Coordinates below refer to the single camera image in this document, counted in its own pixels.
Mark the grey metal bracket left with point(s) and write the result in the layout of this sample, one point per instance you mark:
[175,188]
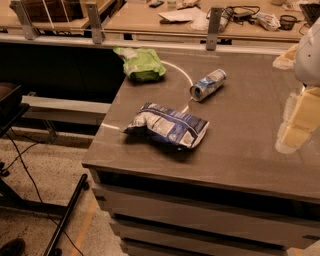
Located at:
[29,32]

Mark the black phone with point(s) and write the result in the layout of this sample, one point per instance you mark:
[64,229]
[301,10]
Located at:
[156,4]

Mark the blue chip bag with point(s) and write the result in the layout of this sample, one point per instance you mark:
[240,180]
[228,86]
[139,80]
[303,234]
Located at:
[168,126]

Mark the grey metal bracket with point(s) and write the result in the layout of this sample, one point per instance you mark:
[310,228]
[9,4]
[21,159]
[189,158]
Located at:
[95,22]
[29,32]
[213,28]

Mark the black keyboard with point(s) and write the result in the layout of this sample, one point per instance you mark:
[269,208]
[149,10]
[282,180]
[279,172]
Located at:
[311,12]

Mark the silver blue soda can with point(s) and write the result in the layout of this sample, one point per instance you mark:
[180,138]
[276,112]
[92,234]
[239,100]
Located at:
[208,85]

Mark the white paper sheets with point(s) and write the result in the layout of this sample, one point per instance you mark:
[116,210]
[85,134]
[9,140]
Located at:
[194,17]

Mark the white snack packet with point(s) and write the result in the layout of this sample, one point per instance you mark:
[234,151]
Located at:
[269,22]

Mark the black metal stand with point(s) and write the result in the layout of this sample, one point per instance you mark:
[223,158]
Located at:
[11,109]

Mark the grey drawer cabinet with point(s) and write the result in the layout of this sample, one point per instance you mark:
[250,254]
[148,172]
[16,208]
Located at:
[154,217]

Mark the grey metal bracket middle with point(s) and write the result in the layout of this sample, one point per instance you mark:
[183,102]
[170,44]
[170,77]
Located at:
[95,22]

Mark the green chip bag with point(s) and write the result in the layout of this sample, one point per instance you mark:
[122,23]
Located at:
[142,65]

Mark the black shoe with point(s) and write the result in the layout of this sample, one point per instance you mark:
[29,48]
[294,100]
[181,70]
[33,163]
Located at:
[14,247]

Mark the black round container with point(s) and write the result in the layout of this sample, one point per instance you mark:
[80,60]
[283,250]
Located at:
[287,22]

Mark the grey metal bracket right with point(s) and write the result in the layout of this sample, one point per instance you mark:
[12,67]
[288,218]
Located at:
[213,28]

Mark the wooden crate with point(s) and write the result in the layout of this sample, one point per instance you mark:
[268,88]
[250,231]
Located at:
[53,10]

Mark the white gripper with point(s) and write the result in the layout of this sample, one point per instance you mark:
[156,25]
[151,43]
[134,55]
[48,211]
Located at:
[309,56]

